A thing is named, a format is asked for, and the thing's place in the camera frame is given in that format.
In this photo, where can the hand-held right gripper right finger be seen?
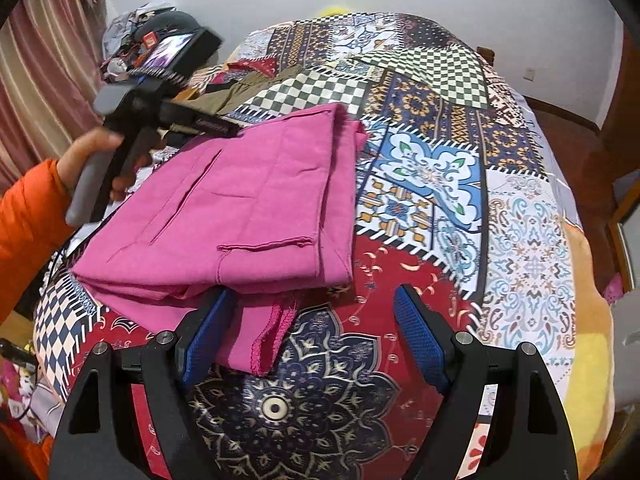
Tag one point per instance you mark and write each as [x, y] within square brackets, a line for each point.
[417, 332]

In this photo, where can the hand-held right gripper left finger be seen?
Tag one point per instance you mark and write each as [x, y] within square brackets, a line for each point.
[207, 332]

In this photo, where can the pink pants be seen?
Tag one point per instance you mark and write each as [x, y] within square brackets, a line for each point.
[240, 200]

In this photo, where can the olive green pants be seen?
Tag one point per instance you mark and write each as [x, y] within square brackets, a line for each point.
[240, 91]

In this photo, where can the person's left hand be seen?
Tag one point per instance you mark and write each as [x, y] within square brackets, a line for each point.
[87, 147]

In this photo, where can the orange box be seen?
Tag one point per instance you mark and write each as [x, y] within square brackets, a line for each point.
[148, 41]

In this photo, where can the pile of pale clothes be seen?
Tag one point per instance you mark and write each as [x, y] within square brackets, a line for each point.
[120, 27]

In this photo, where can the striped pink curtain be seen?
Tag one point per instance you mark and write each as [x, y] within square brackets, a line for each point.
[40, 60]

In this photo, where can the patchwork printed blanket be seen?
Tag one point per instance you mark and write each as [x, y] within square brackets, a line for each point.
[425, 160]

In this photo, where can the yellow bed sheet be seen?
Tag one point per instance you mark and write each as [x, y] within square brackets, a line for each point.
[592, 360]

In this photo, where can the yellow plush toy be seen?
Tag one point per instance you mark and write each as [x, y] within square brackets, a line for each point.
[334, 10]

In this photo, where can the wooden bedside furniture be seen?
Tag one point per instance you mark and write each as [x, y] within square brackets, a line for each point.
[625, 225]

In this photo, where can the white wall socket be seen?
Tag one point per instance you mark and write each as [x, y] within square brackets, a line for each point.
[528, 74]

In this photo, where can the wooden bed post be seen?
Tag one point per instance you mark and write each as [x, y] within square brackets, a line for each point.
[486, 55]

